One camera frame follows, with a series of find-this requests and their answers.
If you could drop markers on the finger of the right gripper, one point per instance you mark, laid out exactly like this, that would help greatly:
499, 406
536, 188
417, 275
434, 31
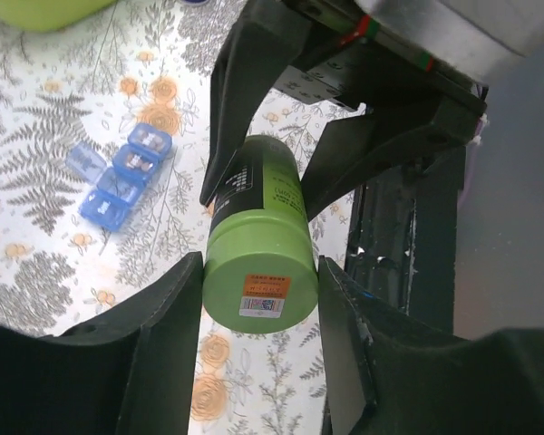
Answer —
266, 38

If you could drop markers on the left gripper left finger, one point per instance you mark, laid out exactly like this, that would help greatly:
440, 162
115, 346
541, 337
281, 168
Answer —
129, 370

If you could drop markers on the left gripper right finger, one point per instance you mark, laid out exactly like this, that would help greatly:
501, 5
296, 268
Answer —
388, 373

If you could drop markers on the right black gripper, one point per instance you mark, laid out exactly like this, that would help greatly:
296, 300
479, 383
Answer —
413, 107

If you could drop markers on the green pill bottle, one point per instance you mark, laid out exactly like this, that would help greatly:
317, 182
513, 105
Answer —
260, 274

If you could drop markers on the blue pill organizer box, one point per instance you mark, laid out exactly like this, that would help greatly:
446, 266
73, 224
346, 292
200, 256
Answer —
122, 174

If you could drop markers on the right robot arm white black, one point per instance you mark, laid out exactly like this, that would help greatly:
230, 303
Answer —
473, 40

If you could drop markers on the black base bar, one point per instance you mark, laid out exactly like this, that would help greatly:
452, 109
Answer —
403, 235

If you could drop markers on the green vegetable tray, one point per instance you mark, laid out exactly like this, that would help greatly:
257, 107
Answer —
48, 15

